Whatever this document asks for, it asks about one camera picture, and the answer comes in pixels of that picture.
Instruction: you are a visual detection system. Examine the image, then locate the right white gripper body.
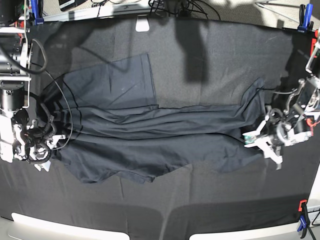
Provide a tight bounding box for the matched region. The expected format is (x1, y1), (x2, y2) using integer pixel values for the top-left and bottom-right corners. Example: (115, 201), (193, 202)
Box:
(13, 120), (57, 165)

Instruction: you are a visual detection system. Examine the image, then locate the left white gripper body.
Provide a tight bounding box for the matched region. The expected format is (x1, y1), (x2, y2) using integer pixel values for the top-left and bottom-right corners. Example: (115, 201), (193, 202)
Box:
(266, 106), (313, 148)

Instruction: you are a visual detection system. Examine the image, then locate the dark navy t-shirt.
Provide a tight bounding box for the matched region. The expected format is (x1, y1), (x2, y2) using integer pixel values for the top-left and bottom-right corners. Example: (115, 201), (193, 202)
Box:
(40, 54), (264, 184)

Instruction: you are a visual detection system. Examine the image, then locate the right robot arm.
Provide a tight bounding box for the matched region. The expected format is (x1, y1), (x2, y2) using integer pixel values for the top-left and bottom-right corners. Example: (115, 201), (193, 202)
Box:
(0, 0), (66, 172)

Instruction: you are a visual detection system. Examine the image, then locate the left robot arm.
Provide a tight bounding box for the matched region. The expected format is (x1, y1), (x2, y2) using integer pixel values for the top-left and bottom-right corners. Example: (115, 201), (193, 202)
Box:
(243, 30), (320, 170)

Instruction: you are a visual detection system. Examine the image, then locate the blue orange clamp bottom right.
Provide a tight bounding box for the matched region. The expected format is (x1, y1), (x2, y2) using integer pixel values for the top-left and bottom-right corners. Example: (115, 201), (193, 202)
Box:
(297, 199), (316, 240)

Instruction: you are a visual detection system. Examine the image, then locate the red clamp right edge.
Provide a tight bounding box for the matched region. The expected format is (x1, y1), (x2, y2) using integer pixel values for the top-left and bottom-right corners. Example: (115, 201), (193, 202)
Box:
(310, 38), (319, 58)

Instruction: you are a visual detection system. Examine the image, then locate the black table cloth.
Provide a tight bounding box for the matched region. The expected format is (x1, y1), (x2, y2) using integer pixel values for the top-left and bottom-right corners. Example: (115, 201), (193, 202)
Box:
(0, 18), (320, 240)

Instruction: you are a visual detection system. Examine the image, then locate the blue clamp top right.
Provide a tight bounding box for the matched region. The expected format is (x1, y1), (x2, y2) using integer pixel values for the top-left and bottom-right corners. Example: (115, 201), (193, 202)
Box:
(297, 3), (314, 33)

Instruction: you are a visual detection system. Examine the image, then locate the blue clamp top left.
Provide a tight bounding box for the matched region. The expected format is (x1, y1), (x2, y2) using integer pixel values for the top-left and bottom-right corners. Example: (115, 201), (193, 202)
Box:
(29, 0), (44, 25)

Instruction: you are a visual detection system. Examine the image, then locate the white tag on cloth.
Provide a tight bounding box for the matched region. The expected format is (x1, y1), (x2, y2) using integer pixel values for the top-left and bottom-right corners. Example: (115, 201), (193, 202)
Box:
(135, 15), (150, 33)

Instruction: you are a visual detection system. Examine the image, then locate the black cable bundle top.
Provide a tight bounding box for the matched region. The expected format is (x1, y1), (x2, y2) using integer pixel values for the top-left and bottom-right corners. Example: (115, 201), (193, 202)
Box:
(147, 0), (222, 21)

